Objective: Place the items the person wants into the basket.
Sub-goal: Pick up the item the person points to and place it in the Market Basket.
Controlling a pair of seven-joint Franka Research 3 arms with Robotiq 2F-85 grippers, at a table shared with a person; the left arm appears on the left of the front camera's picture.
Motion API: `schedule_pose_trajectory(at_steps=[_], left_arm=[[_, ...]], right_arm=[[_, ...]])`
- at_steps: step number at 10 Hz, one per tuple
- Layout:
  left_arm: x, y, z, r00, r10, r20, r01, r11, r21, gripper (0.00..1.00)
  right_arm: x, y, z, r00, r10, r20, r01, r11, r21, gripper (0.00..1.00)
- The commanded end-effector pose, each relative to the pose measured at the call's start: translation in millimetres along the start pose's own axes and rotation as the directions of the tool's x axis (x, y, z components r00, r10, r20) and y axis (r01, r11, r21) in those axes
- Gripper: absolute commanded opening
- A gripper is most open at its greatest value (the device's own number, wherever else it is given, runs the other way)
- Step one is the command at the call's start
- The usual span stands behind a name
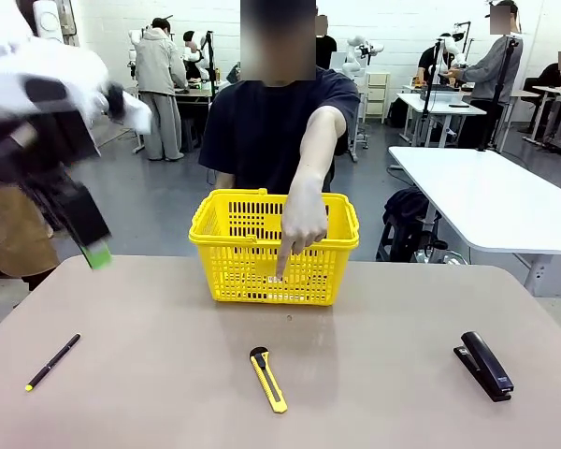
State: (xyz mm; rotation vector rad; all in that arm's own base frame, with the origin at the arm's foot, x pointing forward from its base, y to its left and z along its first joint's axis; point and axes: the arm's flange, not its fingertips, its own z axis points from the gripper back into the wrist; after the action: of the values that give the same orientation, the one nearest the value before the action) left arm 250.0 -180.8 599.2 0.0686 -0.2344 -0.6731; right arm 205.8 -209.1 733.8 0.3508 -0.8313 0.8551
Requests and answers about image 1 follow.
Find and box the white background robot with stand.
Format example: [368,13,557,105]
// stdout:
[181,29,215,81]

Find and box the seated person in black jacket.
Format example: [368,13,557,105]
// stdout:
[523,50,561,113]

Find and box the person in grey hoodie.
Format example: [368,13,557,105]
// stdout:
[134,17,189,163]

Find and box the large white table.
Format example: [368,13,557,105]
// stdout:
[387,145,561,298]

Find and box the black camera tripod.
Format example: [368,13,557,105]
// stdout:
[476,35,520,153]

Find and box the white background desk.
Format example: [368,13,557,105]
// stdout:
[523,85,561,155]

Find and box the person's left forearm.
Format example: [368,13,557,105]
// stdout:
[289,105,348,186]

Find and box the background person in black shirt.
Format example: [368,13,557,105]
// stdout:
[315,15,338,71]

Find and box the black pen yellow tip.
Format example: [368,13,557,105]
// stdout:
[25,332,82,393]

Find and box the person's left hand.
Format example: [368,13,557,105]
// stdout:
[275,176,330,282]

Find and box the yellow plastic shopping basket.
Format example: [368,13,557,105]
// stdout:
[188,188,360,308]

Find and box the person's right forearm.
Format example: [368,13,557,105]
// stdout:
[213,170,237,191]

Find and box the person in navy T-shirt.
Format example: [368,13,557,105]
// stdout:
[198,0,361,196]

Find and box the grey background workbench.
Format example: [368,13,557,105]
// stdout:
[130,83,216,155]

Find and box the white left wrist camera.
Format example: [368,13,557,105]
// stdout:
[105,83,153,137]

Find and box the black stapler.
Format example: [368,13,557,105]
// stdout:
[452,330,515,403]

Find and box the yellow utility knife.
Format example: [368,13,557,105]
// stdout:
[249,346,289,414]

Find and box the black bag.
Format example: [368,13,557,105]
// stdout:
[378,186,435,263]

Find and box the white drawer cabinet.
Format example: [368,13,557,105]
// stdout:
[365,70,392,123]

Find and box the black pole stand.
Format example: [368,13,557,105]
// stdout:
[420,39,445,146]

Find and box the white background table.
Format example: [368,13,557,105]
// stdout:
[396,92,487,147]

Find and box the person in black at robot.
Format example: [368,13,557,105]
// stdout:
[418,32,453,88]

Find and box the standing person in grey sweater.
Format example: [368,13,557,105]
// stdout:
[451,0,525,151]

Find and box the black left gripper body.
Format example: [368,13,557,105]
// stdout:
[0,109,99,221]

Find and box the tall white air conditioner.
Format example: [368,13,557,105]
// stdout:
[32,0,63,39]

